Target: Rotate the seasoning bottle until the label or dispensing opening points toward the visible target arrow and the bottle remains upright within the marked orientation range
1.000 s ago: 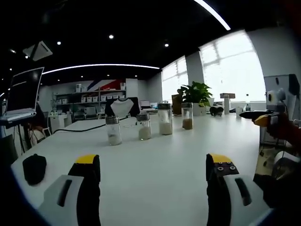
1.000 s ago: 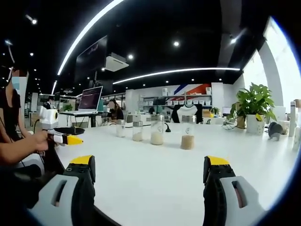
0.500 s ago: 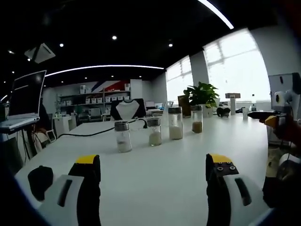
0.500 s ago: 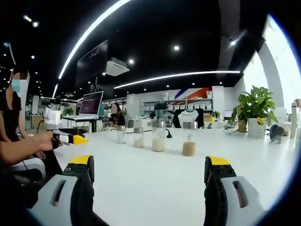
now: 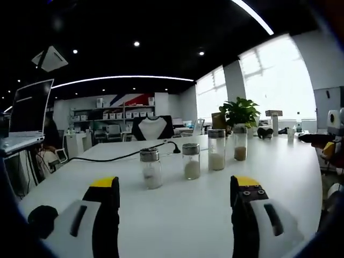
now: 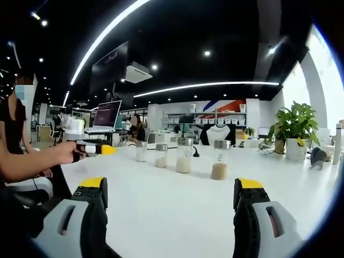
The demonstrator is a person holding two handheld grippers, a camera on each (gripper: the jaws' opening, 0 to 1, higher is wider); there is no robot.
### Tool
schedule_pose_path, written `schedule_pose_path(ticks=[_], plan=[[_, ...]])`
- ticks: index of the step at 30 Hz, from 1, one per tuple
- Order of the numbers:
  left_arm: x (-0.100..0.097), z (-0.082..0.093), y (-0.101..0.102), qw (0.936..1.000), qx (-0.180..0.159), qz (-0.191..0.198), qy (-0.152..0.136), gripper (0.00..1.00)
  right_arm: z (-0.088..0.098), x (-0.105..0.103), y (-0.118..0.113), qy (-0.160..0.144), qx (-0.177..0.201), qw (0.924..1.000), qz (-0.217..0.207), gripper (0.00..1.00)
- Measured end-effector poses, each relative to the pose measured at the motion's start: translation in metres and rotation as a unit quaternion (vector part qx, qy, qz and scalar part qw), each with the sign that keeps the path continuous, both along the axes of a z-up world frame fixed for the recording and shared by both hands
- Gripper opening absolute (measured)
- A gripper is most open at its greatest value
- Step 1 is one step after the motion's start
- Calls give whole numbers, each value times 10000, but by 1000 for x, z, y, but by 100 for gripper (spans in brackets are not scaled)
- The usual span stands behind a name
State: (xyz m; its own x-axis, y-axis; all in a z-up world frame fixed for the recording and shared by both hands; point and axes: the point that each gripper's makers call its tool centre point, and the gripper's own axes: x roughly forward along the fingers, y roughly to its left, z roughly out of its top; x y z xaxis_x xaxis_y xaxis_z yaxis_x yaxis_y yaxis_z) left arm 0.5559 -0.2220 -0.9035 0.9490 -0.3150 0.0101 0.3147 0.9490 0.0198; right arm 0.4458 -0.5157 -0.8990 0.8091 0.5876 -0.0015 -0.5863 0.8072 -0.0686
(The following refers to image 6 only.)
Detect short seasoning bottle beige grains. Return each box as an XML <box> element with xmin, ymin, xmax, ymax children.
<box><xmin>154</xmin><ymin>143</ymin><xmax>168</xmax><ymax>169</ymax></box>

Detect short seasoning bottle white powder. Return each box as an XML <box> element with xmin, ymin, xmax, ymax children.
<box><xmin>135</xmin><ymin>140</ymin><xmax>148</xmax><ymax>163</ymax></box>

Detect open silver laptop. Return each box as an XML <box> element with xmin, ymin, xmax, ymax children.
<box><xmin>84</xmin><ymin>99</ymin><xmax>123</xmax><ymax>134</ymax></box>

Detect person's left hand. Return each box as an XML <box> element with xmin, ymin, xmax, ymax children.
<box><xmin>52</xmin><ymin>140</ymin><xmax>88</xmax><ymax>165</ymax></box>

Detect tall seasoning bottle white grains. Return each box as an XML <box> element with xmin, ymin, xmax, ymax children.
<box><xmin>175</xmin><ymin>137</ymin><xmax>195</xmax><ymax>174</ymax></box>

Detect straight ceiling light strip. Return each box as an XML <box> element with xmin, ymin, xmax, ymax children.
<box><xmin>133</xmin><ymin>81</ymin><xmax>281</xmax><ymax>98</ymax></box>

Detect dark hanging screen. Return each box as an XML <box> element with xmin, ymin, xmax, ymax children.
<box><xmin>91</xmin><ymin>41</ymin><xmax>130</xmax><ymax>92</ymax></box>

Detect grey plush toy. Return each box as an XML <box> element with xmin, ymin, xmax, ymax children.
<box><xmin>308</xmin><ymin>146</ymin><xmax>333</xmax><ymax>170</ymax></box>

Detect tall seasoning bottle tan powder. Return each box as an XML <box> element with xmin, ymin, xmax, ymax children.
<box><xmin>210</xmin><ymin>139</ymin><xmax>232</xmax><ymax>181</ymax></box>

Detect green leafy plant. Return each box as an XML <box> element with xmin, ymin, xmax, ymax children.
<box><xmin>263</xmin><ymin>101</ymin><xmax>321</xmax><ymax>147</ymax></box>

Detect shelf with white bins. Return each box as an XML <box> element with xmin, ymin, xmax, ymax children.
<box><xmin>163</xmin><ymin>103</ymin><xmax>247</xmax><ymax>127</ymax></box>

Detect black and white t-shirt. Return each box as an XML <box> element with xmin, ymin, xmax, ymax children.
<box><xmin>199</xmin><ymin>123</ymin><xmax>237</xmax><ymax>146</ymax></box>

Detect ceiling air conditioner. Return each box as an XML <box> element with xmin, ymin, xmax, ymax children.
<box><xmin>124</xmin><ymin>61</ymin><xmax>154</xmax><ymax>84</ymax></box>

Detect white plant pot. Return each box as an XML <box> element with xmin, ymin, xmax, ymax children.
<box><xmin>285</xmin><ymin>138</ymin><xmax>308</xmax><ymax>162</ymax></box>

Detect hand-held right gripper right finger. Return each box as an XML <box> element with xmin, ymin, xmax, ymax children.
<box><xmin>231</xmin><ymin>177</ymin><xmax>305</xmax><ymax>258</ymax></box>

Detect long curved ceiling light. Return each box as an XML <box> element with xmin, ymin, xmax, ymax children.
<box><xmin>70</xmin><ymin>0</ymin><xmax>152</xmax><ymax>86</ymax></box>

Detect white office chair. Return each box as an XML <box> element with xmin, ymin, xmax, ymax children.
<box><xmin>49</xmin><ymin>119</ymin><xmax>65</xmax><ymax>146</ymax></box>

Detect white rounded object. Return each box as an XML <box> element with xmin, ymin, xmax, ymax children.
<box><xmin>4</xmin><ymin>176</ymin><xmax>54</xmax><ymax>201</ymax></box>

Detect person's dark clothing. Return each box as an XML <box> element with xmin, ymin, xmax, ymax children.
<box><xmin>0</xmin><ymin>165</ymin><xmax>73</xmax><ymax>239</ymax></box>

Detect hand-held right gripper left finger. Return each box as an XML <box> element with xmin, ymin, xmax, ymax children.
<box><xmin>31</xmin><ymin>176</ymin><xmax>120</xmax><ymax>258</ymax></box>

